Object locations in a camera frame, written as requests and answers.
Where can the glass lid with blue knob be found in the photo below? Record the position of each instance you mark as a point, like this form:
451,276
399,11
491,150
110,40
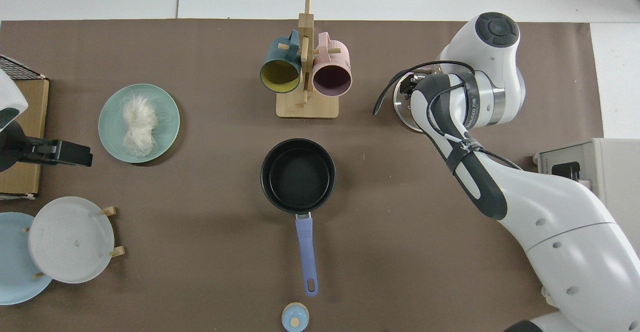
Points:
400,114

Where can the white vermicelli bundle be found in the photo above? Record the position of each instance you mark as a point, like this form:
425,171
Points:
139,116

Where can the pale green plate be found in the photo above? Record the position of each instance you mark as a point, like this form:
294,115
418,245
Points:
112,131

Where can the wooden plate rack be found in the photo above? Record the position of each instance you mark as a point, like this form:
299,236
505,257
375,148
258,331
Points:
108,211

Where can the white plate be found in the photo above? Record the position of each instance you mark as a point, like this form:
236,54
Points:
70,242

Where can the light blue plate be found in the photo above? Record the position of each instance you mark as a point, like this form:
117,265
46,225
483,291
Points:
15,272

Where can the pink ribbed cup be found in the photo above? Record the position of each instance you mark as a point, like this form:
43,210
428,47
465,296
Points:
341,57

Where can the wooden cup stand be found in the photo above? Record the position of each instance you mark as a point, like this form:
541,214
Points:
307,109

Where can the dark teal cup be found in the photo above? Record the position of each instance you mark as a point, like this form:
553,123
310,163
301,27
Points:
272,55

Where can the brown table cloth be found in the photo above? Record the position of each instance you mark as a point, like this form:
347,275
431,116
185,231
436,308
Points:
200,252

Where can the pale toaster oven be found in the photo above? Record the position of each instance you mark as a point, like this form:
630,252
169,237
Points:
620,172

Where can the small blue round thing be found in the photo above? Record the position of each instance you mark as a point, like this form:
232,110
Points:
290,318

